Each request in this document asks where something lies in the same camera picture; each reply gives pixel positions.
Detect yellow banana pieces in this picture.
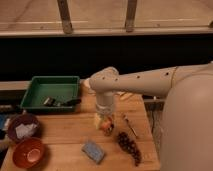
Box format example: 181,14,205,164
120,93,133,101

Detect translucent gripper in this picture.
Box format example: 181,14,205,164
94,104,115,130

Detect orange bowl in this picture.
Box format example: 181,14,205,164
12,137,45,169

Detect purple bowl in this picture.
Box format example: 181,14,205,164
7,114,40,143

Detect white crumpled paper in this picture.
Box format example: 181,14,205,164
15,123,37,139

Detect orange apple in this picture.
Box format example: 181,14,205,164
101,118,112,131

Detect bunch of dark grapes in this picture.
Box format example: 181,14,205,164
117,132,142,166

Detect white lidded jar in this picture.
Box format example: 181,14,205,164
83,78,91,88

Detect thin pen tool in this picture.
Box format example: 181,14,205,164
122,114,139,139

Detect small metal cup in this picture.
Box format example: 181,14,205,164
102,121,114,136

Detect blue sponge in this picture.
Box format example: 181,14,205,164
82,140,105,164

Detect green plastic tray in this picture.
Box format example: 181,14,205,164
20,76,80,113

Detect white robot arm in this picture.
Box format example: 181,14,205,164
89,61,213,171

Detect black brush in tray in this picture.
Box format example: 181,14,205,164
43,97,81,107

